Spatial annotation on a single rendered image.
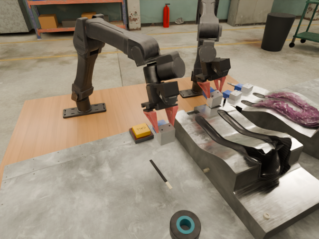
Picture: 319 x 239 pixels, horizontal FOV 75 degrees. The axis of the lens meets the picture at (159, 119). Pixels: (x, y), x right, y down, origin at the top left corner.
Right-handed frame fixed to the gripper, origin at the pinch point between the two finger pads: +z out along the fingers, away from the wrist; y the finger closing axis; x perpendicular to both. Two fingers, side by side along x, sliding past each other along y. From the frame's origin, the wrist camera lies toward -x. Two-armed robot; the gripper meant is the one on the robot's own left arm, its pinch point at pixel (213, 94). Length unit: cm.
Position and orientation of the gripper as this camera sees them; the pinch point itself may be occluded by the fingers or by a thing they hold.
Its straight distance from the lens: 88.9
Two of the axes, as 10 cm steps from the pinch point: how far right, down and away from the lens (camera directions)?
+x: -3.3, -2.6, 9.1
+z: 2.6, 9.0, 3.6
